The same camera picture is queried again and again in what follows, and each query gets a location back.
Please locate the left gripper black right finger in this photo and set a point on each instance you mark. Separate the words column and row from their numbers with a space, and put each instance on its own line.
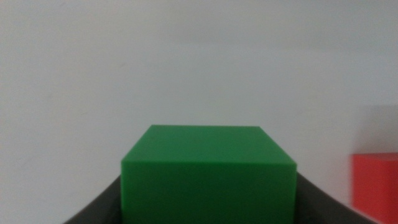
column 317, row 208

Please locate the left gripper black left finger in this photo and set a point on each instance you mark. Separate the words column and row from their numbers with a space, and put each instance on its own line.
column 102, row 208

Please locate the red cube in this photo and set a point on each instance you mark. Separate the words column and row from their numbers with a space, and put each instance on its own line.
column 376, row 186

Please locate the green cube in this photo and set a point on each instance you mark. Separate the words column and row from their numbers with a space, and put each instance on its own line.
column 208, row 180

